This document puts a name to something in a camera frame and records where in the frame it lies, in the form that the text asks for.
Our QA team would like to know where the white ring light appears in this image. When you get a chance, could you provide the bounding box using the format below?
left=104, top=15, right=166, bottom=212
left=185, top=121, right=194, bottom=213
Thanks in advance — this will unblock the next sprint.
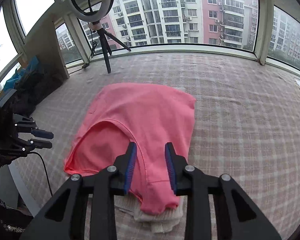
left=64, top=0, right=115, bottom=23

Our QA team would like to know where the person's left forearm sleeve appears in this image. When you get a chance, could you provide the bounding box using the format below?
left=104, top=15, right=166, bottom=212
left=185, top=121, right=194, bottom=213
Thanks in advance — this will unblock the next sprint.
left=0, top=199, right=33, bottom=239

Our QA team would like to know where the cream knit cardigan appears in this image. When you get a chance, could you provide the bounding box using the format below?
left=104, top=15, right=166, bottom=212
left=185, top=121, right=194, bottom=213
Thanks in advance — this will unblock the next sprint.
left=114, top=83, right=196, bottom=233

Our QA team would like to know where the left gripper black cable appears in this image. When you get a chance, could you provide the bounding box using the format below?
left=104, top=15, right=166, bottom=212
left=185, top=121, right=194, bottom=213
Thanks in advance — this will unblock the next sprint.
left=28, top=151, right=54, bottom=198

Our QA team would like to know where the blue garment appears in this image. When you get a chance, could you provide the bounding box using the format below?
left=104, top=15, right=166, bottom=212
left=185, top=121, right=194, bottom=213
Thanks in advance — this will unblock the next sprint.
left=2, top=56, right=39, bottom=92

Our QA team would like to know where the wooden board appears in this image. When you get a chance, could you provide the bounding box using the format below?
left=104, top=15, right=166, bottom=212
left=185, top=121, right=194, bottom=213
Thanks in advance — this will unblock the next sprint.
left=24, top=12, right=69, bottom=81

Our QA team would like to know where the black garment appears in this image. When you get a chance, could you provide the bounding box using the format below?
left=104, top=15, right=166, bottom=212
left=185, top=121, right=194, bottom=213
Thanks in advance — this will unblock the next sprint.
left=12, top=68, right=56, bottom=117

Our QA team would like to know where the pink plaid tablecloth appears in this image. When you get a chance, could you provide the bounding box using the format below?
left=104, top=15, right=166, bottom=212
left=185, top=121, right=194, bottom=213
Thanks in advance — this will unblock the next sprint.
left=14, top=53, right=300, bottom=239

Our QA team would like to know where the pink t-shirt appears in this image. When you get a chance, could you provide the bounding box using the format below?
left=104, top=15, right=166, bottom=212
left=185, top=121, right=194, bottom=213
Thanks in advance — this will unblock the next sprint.
left=64, top=83, right=196, bottom=215

